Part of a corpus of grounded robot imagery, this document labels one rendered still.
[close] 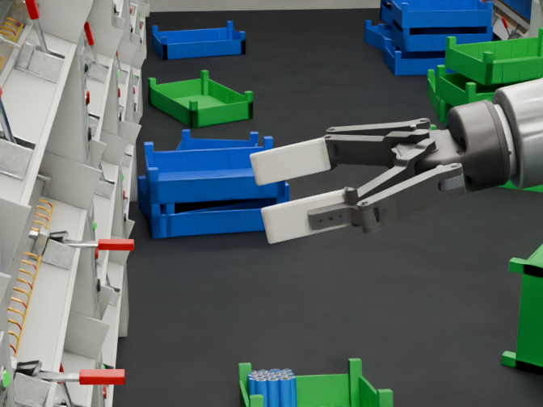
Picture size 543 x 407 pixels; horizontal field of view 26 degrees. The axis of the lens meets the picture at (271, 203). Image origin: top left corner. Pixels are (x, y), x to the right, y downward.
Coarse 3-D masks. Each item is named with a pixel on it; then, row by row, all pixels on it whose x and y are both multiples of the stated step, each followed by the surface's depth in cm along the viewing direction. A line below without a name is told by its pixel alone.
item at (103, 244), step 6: (66, 234) 116; (60, 240) 117; (102, 240) 117; (108, 240) 117; (114, 240) 117; (120, 240) 117; (126, 240) 118; (132, 240) 118; (72, 246) 116; (78, 246) 117; (84, 246) 117; (90, 246) 117; (96, 246) 117; (102, 246) 117; (108, 246) 117; (114, 246) 117; (120, 246) 117; (126, 246) 117; (132, 246) 117
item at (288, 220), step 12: (336, 192) 94; (276, 204) 95; (288, 204) 94; (300, 204) 94; (312, 204) 94; (324, 204) 94; (264, 216) 94; (276, 216) 94; (288, 216) 94; (300, 216) 94; (276, 228) 95; (288, 228) 95; (300, 228) 95; (336, 228) 95; (276, 240) 95
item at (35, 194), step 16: (32, 192) 124; (32, 208) 121; (48, 224) 122; (16, 256) 109; (32, 256) 114; (16, 272) 106; (16, 288) 106; (32, 288) 108; (16, 336) 98; (16, 352) 96
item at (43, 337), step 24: (48, 168) 130; (72, 168) 130; (48, 192) 131; (72, 192) 132; (48, 216) 127; (72, 216) 129; (48, 264) 116; (72, 264) 118; (24, 288) 109; (48, 288) 111; (72, 288) 113; (24, 312) 105; (48, 312) 107; (24, 336) 101; (48, 336) 103; (24, 360) 98; (48, 360) 99
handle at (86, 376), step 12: (36, 372) 91; (48, 372) 92; (60, 372) 92; (72, 372) 93; (84, 372) 92; (96, 372) 92; (108, 372) 92; (120, 372) 93; (84, 384) 92; (96, 384) 92; (108, 384) 92; (120, 384) 92
